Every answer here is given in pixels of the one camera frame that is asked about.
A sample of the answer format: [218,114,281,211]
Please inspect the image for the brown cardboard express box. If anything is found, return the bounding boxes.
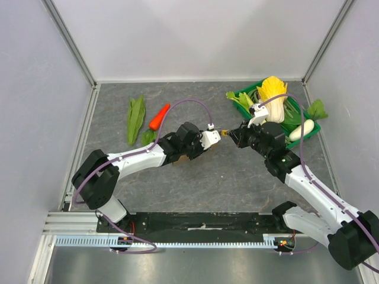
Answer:
[172,142,219,166]

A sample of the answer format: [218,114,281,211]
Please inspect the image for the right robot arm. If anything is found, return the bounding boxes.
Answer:
[226,121,378,270]

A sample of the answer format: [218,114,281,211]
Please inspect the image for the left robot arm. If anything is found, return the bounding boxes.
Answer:
[72,122,220,233]

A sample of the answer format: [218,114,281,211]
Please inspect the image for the green celery stalk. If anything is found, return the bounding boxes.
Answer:
[226,91,253,112]

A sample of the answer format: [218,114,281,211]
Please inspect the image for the orange carrot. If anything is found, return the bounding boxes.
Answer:
[149,104,171,131]

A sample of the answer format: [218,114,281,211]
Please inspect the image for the green bok choy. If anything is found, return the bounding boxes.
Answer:
[281,111,306,132]

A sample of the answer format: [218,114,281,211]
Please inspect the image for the yellow napa cabbage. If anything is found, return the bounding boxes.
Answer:
[256,76,288,122]

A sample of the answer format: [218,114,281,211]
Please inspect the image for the green plastic tray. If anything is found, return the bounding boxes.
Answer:
[226,80,328,149]

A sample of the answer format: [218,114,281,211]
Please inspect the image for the green leafy lettuce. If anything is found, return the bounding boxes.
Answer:
[127,95,146,146]

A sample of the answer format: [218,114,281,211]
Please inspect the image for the white radish with leaves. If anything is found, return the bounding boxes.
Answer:
[289,99,328,141]

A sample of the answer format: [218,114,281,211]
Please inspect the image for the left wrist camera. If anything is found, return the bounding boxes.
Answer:
[200,122,221,150]

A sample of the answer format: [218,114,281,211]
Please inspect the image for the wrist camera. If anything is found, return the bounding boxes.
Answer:
[200,122,221,150]
[248,104,269,128]

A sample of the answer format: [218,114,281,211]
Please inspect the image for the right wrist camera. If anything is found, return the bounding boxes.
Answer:
[248,104,269,128]

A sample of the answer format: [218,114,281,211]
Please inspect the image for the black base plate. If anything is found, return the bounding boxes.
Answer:
[115,212,293,235]

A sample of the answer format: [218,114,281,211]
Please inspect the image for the grey slotted cable duct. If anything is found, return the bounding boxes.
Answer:
[54,234,294,247]

